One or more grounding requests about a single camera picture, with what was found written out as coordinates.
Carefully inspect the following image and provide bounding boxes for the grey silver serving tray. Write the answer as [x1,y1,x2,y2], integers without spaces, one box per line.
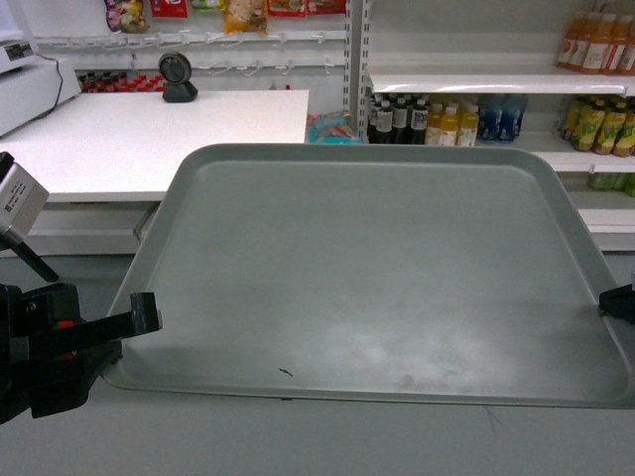
[105,144,634,409]

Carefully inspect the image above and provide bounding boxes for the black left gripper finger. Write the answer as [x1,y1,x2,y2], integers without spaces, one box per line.
[74,293,163,345]

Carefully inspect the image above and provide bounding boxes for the black barcode scanner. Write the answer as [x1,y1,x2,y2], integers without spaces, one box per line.
[159,52,198,103]

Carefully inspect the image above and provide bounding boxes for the red cap cola bottles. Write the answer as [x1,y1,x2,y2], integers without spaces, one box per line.
[76,70,167,93]

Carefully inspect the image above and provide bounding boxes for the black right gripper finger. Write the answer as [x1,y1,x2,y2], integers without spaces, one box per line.
[598,285,635,324]

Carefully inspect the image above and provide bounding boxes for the yellow hanging snack bag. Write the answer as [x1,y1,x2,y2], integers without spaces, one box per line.
[223,0,268,35]

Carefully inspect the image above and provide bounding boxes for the white peg hook rail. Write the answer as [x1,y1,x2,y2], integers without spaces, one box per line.
[35,30,349,76]

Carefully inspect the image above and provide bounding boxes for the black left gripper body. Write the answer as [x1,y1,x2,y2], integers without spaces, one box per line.
[1,283,121,423]

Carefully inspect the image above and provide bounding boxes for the red hanging packet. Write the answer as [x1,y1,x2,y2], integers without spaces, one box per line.
[149,0,189,19]

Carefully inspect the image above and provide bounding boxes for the purple hanging snack bag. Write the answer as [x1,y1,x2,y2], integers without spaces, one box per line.
[103,0,150,34]

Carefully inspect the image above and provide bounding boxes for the white cash register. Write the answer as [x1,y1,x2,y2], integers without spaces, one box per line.
[1,40,80,136]

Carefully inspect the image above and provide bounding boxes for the teal snack package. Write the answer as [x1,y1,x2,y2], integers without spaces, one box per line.
[306,111,362,144]

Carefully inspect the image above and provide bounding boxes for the white slotted shelf upright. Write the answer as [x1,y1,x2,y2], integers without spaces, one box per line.
[342,0,373,142]

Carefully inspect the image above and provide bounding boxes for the white checkout counter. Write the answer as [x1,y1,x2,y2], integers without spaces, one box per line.
[1,89,310,202]

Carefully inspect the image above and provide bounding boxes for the white middle store shelf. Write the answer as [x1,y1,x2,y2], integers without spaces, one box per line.
[367,64,634,97]

